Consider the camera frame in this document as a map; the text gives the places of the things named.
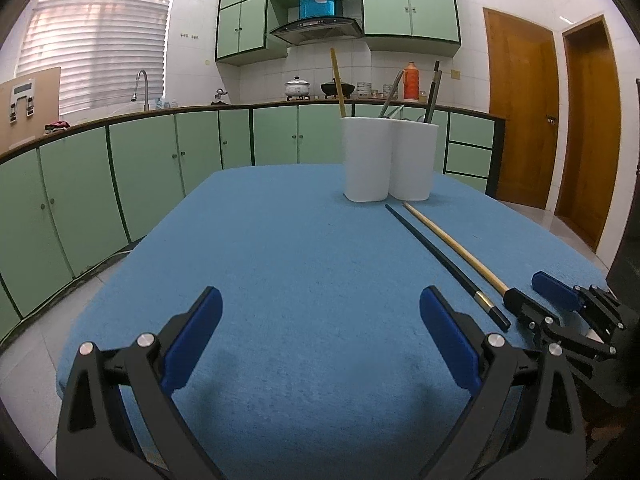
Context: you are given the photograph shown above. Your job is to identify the green wall cabinets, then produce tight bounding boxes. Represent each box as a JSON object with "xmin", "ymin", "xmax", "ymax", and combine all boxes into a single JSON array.
[{"xmin": 215, "ymin": 0, "xmax": 462, "ymax": 66}]

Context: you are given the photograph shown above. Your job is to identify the metal spoon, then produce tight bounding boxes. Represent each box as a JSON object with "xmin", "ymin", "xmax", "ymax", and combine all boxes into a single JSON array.
[{"xmin": 379, "ymin": 71, "xmax": 405, "ymax": 119}]

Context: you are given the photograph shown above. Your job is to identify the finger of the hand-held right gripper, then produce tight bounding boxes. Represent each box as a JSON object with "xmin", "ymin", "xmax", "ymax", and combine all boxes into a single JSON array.
[
  {"xmin": 532, "ymin": 270, "xmax": 629, "ymax": 346},
  {"xmin": 503, "ymin": 287, "xmax": 619, "ymax": 359}
]

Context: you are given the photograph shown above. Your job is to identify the wooden door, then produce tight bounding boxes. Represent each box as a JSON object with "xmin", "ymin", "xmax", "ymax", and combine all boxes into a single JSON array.
[
  {"xmin": 482, "ymin": 7, "xmax": 560, "ymax": 211},
  {"xmin": 553, "ymin": 15, "xmax": 624, "ymax": 254}
]

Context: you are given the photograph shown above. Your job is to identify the cardboard board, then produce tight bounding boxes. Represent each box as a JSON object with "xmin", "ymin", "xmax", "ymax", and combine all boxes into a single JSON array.
[{"xmin": 0, "ymin": 66, "xmax": 62, "ymax": 154}]

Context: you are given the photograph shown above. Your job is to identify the black chopstick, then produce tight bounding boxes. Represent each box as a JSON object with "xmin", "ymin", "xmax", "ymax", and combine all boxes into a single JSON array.
[
  {"xmin": 423, "ymin": 61, "xmax": 442, "ymax": 124},
  {"xmin": 385, "ymin": 203, "xmax": 512, "ymax": 332}
]

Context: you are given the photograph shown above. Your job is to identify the orange thermos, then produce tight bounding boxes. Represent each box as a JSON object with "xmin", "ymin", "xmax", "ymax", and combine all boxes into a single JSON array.
[{"xmin": 402, "ymin": 61, "xmax": 420, "ymax": 101}]

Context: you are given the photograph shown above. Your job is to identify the range hood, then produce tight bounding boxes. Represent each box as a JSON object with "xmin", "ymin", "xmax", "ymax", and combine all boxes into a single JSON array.
[{"xmin": 269, "ymin": 17, "xmax": 364, "ymax": 46}]

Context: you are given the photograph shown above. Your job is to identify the black wok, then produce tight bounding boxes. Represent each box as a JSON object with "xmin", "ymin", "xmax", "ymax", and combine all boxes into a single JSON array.
[{"xmin": 320, "ymin": 80, "xmax": 357, "ymax": 100}]

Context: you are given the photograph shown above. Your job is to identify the white utensil holder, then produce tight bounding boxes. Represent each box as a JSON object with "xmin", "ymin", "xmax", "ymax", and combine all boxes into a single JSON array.
[{"xmin": 341, "ymin": 116, "xmax": 440, "ymax": 204}]

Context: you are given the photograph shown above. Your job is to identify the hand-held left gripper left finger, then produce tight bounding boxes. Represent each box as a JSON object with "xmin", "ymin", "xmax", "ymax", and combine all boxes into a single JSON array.
[{"xmin": 56, "ymin": 286, "xmax": 224, "ymax": 480}]

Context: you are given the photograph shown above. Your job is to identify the metal faucet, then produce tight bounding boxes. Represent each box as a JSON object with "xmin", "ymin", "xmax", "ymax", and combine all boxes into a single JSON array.
[{"xmin": 131, "ymin": 70, "xmax": 151, "ymax": 112}]

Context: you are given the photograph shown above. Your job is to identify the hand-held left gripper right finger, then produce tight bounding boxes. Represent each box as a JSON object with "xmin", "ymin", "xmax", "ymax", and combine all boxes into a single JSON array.
[{"xmin": 419, "ymin": 285, "xmax": 587, "ymax": 480}]

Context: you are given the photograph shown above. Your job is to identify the wooden chopstick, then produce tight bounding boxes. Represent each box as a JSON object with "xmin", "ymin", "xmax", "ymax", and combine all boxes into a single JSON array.
[
  {"xmin": 329, "ymin": 48, "xmax": 349, "ymax": 119},
  {"xmin": 402, "ymin": 201, "xmax": 511, "ymax": 295}
]

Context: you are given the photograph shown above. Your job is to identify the blue box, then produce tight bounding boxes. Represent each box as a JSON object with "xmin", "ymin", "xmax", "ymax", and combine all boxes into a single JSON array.
[{"xmin": 299, "ymin": 0, "xmax": 337, "ymax": 20}]

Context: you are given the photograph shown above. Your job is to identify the green base cabinets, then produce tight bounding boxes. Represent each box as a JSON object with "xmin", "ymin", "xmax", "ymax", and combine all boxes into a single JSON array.
[{"xmin": 0, "ymin": 102, "xmax": 507, "ymax": 346}]

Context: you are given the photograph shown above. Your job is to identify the window blind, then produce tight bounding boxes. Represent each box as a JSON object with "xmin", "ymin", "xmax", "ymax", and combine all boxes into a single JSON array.
[{"xmin": 16, "ymin": 0, "xmax": 180, "ymax": 116}]

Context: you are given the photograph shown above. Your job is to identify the white pot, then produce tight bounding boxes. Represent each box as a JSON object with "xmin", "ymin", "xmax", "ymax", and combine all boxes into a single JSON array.
[{"xmin": 284, "ymin": 76, "xmax": 312, "ymax": 101}]

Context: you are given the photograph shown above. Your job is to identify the blue table mat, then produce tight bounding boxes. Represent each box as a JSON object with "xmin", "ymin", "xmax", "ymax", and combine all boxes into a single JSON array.
[{"xmin": 56, "ymin": 162, "xmax": 612, "ymax": 480}]

